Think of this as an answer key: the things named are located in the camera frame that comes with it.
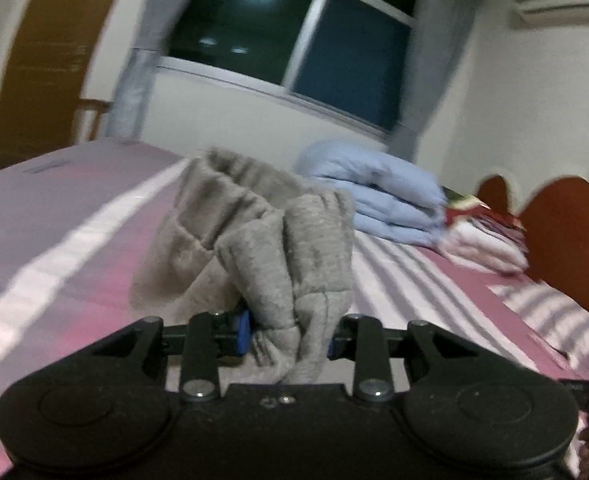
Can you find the light blue folded duvet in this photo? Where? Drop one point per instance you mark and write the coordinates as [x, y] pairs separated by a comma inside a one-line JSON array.
[[374, 190]]

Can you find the striped pillow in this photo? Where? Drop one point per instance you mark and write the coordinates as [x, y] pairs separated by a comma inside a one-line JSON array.
[[559, 320]]

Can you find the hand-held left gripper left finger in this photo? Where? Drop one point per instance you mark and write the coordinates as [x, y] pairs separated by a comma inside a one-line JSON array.
[[243, 332]]

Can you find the wooden chair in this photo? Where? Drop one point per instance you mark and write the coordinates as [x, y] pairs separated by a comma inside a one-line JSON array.
[[94, 106]]

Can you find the white folded blanket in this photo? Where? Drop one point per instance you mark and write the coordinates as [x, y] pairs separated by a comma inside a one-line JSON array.
[[484, 252]]

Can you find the floral patterned cloth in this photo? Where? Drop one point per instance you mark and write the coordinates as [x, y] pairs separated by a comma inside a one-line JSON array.
[[467, 201]]

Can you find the maroon folded clothes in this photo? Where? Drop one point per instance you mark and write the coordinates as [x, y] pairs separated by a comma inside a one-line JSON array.
[[494, 225]]

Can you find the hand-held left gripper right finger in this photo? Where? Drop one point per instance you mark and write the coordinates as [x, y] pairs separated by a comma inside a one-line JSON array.
[[338, 342]]

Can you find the grey pants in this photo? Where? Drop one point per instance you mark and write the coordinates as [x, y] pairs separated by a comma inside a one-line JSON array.
[[274, 260]]

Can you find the sliding glass window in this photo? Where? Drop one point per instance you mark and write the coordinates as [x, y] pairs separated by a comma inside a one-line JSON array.
[[344, 60]]

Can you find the red-brown wooden headboard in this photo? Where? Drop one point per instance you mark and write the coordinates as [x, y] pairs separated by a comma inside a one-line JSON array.
[[564, 240]]

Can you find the brown wooden door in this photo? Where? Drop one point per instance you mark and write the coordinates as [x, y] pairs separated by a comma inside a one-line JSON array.
[[49, 50]]

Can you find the grey curtain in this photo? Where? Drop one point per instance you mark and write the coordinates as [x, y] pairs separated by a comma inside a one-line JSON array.
[[429, 60], [134, 80]]

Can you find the bed with striped sheet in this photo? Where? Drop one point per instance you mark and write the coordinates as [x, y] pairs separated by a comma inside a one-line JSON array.
[[49, 240]]

